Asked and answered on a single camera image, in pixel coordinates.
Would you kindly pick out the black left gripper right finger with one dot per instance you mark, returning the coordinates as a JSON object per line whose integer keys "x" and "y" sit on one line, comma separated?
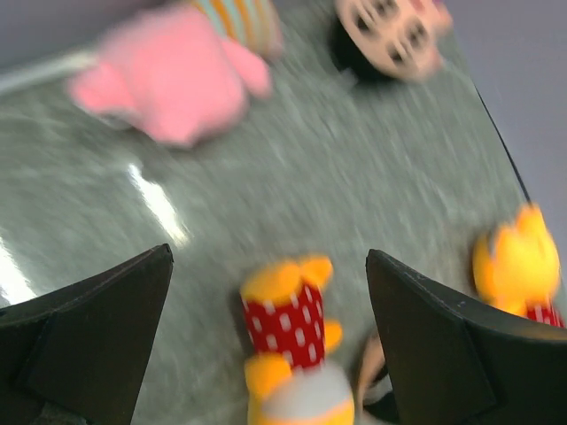
{"x": 455, "y": 360}

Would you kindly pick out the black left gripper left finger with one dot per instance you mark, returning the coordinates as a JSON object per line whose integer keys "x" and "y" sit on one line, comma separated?
{"x": 85, "y": 347}

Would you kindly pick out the black-haired doll pink striped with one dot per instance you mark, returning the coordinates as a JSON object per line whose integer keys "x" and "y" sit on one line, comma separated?
{"x": 374, "y": 394}

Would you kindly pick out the pink plush striped shirt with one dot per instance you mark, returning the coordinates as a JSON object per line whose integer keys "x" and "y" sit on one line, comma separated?
{"x": 183, "y": 71}

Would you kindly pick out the yellow plush face-down red dress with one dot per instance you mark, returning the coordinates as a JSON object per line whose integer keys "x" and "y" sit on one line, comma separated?
{"x": 516, "y": 267}

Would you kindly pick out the yellow plush red dotted dress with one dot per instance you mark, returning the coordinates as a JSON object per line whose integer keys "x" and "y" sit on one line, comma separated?
{"x": 289, "y": 378}

